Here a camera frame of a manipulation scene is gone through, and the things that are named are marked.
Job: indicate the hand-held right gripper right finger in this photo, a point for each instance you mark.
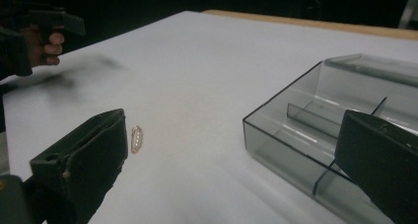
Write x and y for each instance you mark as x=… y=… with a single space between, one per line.
x=381 y=158

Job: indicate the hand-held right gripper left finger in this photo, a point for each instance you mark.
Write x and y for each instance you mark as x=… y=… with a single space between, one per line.
x=88 y=155

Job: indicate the small gold pearl hair clip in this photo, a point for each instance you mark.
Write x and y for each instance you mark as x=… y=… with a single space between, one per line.
x=136 y=139

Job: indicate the clear grey divided organizer box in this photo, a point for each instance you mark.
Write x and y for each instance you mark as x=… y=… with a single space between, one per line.
x=315 y=125

